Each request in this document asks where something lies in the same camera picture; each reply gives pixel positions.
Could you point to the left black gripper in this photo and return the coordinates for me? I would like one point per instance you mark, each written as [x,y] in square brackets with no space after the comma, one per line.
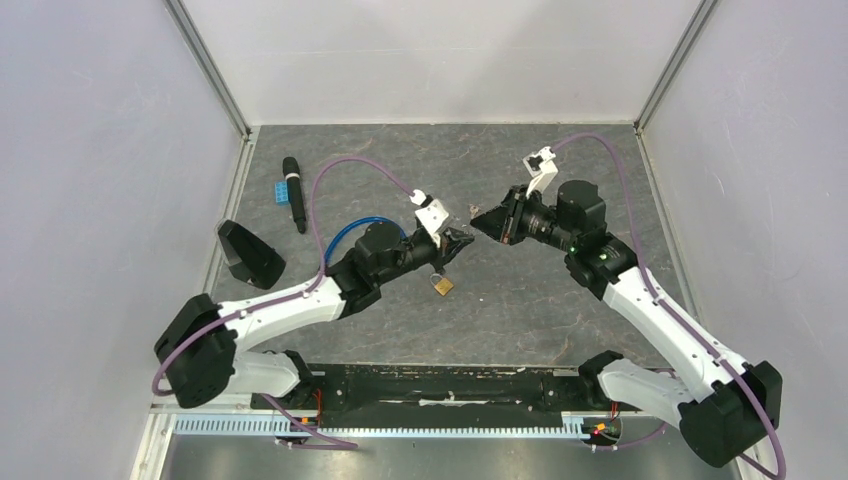
[452,242]

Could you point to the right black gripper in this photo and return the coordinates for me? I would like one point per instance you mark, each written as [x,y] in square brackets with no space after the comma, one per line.
[500,224]

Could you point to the brass padlock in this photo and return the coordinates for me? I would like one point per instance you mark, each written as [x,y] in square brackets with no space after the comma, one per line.
[441,284]

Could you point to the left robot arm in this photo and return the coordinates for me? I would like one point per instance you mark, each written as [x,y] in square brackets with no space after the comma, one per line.
[208,348]

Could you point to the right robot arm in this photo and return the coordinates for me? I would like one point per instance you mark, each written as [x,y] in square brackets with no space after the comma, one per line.
[721,403]

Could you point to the black microphone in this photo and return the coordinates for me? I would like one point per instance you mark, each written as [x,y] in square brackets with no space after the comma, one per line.
[292,176]

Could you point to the blue toy brick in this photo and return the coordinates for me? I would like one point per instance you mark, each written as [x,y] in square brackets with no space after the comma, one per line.
[281,194]

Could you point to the black wedge cover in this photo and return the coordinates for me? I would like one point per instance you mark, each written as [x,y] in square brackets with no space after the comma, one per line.
[249,259]

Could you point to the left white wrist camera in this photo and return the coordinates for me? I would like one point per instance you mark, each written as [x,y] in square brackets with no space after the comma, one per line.
[431,214]

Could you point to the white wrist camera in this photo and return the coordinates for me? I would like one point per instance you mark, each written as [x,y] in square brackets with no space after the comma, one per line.
[542,169]
[431,214]

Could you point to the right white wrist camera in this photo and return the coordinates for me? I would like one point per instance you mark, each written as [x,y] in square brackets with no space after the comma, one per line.
[542,169]

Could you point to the blue cable lock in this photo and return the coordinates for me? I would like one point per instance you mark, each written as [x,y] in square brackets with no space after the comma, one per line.
[334,243]

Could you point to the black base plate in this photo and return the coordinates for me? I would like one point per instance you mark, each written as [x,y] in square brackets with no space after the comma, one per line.
[376,395]

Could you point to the slotted cable duct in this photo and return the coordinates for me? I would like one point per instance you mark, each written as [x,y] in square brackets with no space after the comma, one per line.
[275,424]

